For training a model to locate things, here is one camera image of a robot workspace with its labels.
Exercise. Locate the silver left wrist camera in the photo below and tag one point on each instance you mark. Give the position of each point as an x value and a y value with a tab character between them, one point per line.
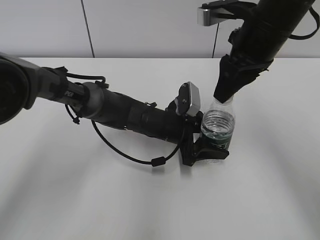
188	101

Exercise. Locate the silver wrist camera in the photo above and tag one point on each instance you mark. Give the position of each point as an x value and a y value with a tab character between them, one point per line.
212	13
188	101

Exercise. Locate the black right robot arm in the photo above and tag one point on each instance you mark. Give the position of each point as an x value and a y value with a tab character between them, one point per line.
266	27

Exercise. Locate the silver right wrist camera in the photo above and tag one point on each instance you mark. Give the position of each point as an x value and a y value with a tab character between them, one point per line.
212	13

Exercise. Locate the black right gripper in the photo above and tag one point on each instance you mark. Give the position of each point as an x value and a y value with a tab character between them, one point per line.
234	63

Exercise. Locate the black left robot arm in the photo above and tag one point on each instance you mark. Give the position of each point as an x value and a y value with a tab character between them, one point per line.
89	97

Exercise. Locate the clear water bottle green label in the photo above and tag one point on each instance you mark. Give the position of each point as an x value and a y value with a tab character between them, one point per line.
218	124

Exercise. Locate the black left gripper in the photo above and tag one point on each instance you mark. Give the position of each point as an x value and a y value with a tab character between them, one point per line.
180	130

